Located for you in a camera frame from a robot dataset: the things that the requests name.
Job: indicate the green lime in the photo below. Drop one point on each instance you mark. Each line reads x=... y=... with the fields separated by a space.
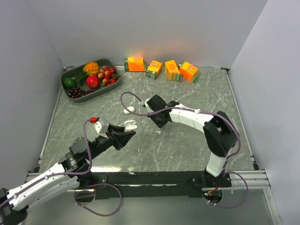
x=68 y=82

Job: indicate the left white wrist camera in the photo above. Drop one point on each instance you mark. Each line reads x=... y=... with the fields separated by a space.
x=101 y=125

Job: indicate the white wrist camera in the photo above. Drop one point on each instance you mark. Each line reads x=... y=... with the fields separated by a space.
x=146 y=105
x=101 y=125

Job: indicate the grey fruit tray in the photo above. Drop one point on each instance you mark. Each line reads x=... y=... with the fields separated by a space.
x=100 y=90

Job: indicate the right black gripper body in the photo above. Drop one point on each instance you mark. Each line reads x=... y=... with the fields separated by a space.
x=154 y=115

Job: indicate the orange green box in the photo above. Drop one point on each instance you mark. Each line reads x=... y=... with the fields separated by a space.
x=134 y=64
x=189 y=71
x=172 y=71
x=154 y=69

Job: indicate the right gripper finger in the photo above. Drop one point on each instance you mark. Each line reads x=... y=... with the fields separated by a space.
x=157 y=121
x=167 y=119

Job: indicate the dark grape bunch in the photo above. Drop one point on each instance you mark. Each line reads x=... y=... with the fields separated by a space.
x=77 y=92

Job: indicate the white square charging case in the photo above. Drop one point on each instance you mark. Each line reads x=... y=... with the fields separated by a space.
x=130 y=125

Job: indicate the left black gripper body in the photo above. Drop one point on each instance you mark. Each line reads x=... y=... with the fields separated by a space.
x=101 y=143

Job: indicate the red pomegranate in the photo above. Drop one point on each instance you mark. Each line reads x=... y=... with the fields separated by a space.
x=92 y=82

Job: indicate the white oval earbud case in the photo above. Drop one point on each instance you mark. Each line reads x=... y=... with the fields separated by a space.
x=129 y=110

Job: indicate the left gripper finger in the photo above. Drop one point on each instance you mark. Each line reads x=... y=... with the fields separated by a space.
x=113 y=129
x=120 y=139

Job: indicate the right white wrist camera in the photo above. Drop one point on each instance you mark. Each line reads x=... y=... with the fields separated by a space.
x=146 y=105

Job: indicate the red cherry bunch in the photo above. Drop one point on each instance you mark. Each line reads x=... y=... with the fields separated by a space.
x=108 y=76

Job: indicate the green leafy sprig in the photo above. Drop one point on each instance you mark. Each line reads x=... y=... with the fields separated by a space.
x=80 y=78

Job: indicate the orange spiky fruit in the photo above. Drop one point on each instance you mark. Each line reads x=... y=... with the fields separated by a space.
x=91 y=68

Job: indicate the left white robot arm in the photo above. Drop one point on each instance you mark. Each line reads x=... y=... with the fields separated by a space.
x=72 y=171

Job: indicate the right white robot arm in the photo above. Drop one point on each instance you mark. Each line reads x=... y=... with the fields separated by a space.
x=221 y=136

